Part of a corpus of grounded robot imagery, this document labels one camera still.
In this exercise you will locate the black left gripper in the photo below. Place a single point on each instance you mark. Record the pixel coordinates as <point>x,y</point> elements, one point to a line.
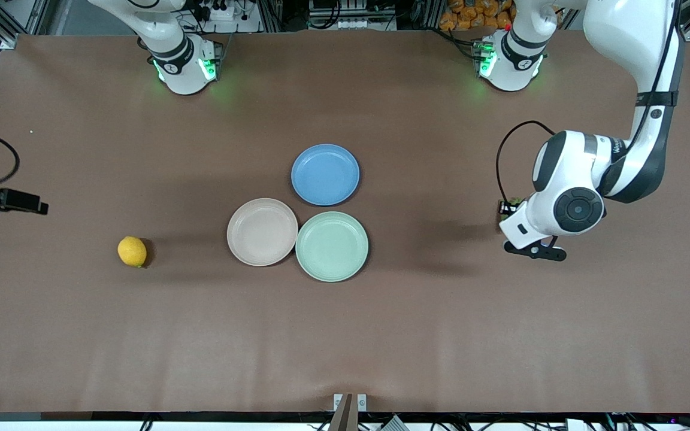
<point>508,208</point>

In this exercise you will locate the green lettuce leaf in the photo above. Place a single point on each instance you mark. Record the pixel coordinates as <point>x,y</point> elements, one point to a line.
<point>514,200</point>

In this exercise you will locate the yellow lemon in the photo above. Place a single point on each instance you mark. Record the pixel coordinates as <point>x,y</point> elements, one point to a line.
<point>132,251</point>

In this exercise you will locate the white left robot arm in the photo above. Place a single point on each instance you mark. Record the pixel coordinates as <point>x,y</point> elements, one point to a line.
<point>632,36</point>

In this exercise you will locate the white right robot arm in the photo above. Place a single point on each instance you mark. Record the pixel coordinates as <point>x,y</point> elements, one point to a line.
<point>183,66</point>

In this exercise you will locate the pale green round plate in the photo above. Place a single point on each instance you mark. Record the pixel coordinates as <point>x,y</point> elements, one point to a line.
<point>332,246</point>

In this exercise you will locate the blue round plate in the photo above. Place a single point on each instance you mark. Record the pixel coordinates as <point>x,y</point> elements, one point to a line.
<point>325,175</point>

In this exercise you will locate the bag of oranges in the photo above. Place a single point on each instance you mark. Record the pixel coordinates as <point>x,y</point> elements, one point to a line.
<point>471,15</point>

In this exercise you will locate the pink round plate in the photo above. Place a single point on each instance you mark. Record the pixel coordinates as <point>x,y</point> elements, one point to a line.
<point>262,232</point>

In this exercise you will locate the white power strip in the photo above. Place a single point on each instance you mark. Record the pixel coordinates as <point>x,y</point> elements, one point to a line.
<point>220,13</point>

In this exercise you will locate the white mount bracket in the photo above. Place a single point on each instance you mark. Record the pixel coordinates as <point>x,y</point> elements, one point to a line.
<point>362,402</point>

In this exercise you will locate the brown camera mount post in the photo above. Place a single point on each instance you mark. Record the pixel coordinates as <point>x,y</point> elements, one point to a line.
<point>343,416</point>

